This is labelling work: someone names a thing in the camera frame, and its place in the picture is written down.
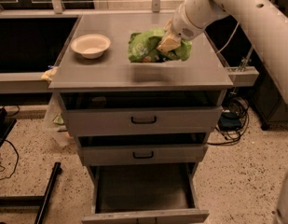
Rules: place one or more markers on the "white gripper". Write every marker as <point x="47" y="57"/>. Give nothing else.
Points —
<point x="183" y="27"/>

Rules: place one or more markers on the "green rice chip bag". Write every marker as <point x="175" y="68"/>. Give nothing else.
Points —
<point x="143" y="48"/>

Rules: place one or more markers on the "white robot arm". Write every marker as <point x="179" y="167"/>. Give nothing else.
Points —
<point x="265" y="26"/>

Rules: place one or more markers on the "top grey drawer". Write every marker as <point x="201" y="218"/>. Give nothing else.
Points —
<point x="98" y="120"/>

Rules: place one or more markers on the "grey drawer cabinet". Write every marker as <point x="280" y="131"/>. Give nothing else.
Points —
<point x="199" y="81"/>

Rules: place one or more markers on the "middle grey drawer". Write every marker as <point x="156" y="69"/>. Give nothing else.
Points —
<point x="142" y="149"/>

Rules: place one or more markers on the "clear plastic bag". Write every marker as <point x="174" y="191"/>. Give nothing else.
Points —
<point x="54" y="124"/>

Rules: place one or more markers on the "bottom open grey drawer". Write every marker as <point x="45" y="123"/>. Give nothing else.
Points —
<point x="144" y="194"/>

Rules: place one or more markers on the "white paper bowl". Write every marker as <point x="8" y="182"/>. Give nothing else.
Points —
<point x="91" y="46"/>

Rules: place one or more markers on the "dark grey cabinet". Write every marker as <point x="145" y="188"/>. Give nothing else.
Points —
<point x="267" y="100"/>

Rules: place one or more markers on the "black box corner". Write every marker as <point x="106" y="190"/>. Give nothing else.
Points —
<point x="6" y="125"/>

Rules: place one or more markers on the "black metal stand leg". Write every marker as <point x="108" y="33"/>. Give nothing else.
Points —
<point x="40" y="202"/>

